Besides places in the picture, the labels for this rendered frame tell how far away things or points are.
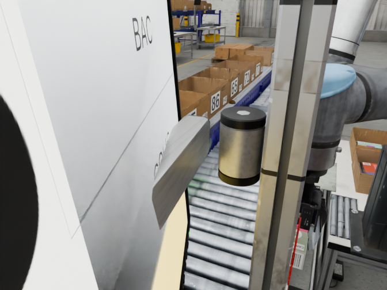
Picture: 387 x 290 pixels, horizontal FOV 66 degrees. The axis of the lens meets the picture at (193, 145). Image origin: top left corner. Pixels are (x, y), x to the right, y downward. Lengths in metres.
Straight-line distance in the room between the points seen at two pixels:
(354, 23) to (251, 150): 0.46
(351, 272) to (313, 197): 1.68
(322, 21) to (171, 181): 0.16
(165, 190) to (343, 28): 0.55
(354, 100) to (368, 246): 0.77
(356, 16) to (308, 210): 0.38
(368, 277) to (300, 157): 2.03
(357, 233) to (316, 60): 1.07
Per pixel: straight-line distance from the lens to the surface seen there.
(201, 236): 1.15
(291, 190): 0.29
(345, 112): 0.53
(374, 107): 0.57
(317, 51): 0.25
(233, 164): 0.29
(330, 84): 0.50
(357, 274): 2.27
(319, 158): 0.54
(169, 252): 0.26
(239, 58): 3.31
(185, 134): 0.27
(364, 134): 2.07
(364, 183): 1.53
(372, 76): 0.58
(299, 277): 2.12
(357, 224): 1.33
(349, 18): 0.70
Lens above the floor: 1.51
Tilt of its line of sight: 25 degrees down
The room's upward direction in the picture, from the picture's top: straight up
